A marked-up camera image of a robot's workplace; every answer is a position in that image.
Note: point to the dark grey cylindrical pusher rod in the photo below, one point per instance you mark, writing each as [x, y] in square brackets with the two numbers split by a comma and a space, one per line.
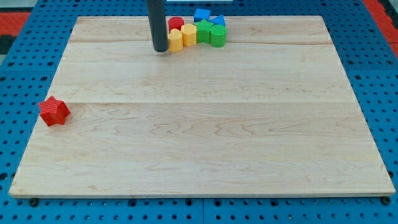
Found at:
[158, 26]

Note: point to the green star block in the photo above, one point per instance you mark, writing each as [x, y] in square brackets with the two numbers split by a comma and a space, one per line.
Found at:
[203, 31]

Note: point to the light wooden board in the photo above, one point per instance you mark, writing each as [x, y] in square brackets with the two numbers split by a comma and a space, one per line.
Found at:
[271, 114]

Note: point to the blue triangle block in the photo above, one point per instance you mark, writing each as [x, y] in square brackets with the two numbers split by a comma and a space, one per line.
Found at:
[218, 20]

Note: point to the yellow hexagon block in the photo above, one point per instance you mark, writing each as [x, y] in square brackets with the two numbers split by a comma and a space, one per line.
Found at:
[189, 34]

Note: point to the red cylinder block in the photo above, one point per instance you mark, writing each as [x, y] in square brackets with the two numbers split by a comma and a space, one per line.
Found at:
[175, 23]

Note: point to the yellow heart block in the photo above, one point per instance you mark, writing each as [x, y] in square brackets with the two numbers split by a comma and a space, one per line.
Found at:
[175, 39]

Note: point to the blue cube block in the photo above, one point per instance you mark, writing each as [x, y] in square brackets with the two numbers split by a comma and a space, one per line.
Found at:
[201, 14]

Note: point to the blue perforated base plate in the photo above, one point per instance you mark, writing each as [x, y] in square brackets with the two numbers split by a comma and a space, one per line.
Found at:
[31, 63]

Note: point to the green cylinder block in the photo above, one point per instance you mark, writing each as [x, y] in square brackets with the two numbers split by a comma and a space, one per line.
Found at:
[218, 35]

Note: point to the red star block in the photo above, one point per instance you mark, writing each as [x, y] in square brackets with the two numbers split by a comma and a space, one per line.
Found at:
[53, 111]

